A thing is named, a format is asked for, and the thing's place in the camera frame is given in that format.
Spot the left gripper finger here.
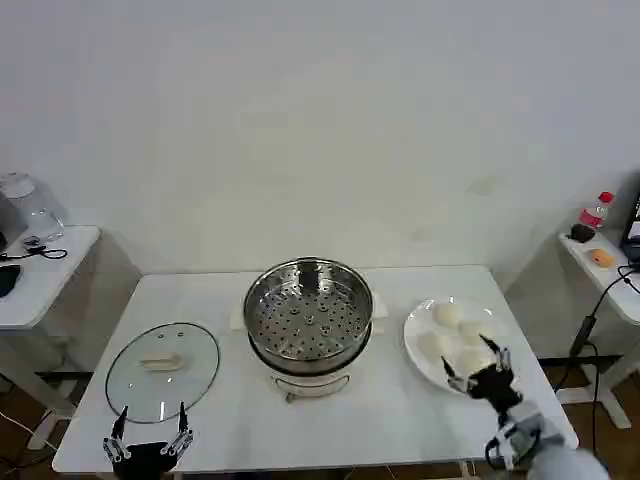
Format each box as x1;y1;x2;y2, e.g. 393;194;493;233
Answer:
159;399;195;457
102;405;132;464

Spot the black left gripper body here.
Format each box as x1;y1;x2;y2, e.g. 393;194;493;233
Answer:
112;440;179;480

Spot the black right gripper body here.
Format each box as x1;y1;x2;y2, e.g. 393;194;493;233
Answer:
468;366;524;414

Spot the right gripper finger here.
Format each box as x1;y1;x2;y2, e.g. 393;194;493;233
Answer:
440;355;477;397
479;334;515;373

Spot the white steamed bun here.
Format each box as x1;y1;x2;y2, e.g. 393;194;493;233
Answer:
457;348;496;376
417;332;454;362
432;301;464;331
457;320;494;347

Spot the white round plate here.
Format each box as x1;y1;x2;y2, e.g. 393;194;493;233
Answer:
403;298;521;396

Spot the round glass lid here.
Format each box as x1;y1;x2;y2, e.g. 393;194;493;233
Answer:
104;322;222;425

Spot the black power adapter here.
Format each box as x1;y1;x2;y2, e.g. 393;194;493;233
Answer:
570;314;599;358

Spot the white desk with bottle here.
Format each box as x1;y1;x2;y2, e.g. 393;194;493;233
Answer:
557;229;640;430

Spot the cream electric pot base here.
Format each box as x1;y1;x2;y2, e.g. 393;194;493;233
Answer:
228;292;392;404

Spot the perforated steel steamer basket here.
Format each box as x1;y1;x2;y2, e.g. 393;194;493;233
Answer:
243;257;374;374

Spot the white desk with glass jar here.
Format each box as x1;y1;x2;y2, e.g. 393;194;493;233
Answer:
0;224;102;451

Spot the red-capped plastic bottle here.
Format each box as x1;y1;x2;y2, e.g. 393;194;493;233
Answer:
579;191;615;231

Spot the flat black object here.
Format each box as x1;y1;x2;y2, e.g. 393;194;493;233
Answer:
0;263;23;300

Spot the black monitor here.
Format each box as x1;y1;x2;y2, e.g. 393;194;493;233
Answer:
619;172;640;252

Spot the clear glass jar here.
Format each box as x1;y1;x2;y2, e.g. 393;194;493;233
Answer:
0;172;68;242

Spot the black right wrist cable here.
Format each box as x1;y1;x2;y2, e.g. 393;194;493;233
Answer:
485;433;507;469

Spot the black power cable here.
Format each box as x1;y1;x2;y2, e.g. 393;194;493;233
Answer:
551;263;640;480

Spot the thin black looped cable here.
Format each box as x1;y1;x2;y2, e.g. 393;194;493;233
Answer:
0;236;69;261

